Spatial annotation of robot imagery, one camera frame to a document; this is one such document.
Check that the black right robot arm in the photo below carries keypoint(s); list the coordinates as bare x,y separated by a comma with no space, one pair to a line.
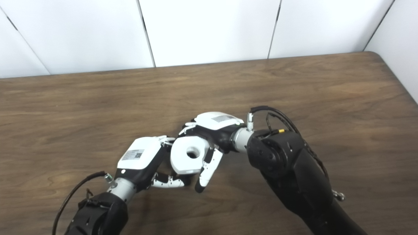
294,176

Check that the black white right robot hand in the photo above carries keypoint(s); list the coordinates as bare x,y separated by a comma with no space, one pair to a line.
215,125

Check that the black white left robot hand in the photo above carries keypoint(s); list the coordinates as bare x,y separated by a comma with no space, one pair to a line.
140,153

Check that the round white plastic piece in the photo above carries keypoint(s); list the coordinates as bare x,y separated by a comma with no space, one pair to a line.
181,161

